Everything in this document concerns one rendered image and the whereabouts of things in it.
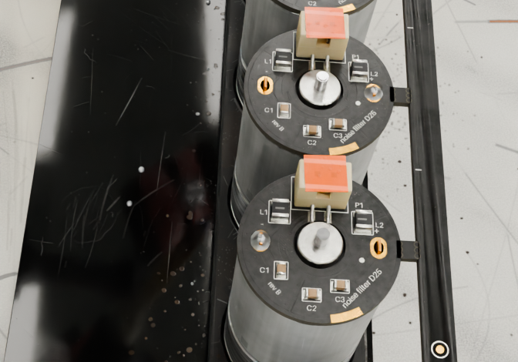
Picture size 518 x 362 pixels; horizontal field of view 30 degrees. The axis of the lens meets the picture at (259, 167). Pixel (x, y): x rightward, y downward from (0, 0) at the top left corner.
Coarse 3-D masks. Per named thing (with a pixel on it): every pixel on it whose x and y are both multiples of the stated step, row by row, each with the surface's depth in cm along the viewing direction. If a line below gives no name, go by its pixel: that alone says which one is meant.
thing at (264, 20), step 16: (256, 0) 18; (256, 16) 18; (272, 16) 17; (288, 16) 17; (352, 16) 17; (368, 16) 18; (256, 32) 18; (272, 32) 18; (352, 32) 18; (240, 48) 20; (256, 48) 18; (240, 64) 20; (240, 80) 20; (240, 96) 20
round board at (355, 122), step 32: (288, 32) 16; (256, 64) 16; (288, 64) 16; (320, 64) 16; (352, 64) 16; (256, 96) 16; (288, 96) 16; (352, 96) 16; (384, 96) 16; (288, 128) 16; (320, 128) 16; (352, 128) 16; (384, 128) 16
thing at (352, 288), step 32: (288, 192) 15; (352, 192) 15; (256, 224) 15; (288, 224) 15; (352, 224) 15; (384, 224) 15; (256, 256) 14; (288, 256) 14; (352, 256) 15; (384, 256) 15; (256, 288) 14; (288, 288) 14; (320, 288) 14; (352, 288) 14; (384, 288) 14; (320, 320) 14; (352, 320) 14
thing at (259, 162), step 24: (312, 72) 16; (312, 96) 16; (336, 96) 16; (240, 144) 17; (264, 144) 16; (240, 168) 18; (264, 168) 16; (288, 168) 16; (360, 168) 16; (240, 192) 18; (240, 216) 19
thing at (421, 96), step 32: (416, 0) 17; (416, 32) 17; (416, 64) 16; (416, 96) 16; (416, 128) 16; (416, 160) 15; (416, 192) 15; (416, 224) 15; (416, 256) 15; (448, 256) 15; (448, 288) 14; (448, 320) 14; (448, 352) 14
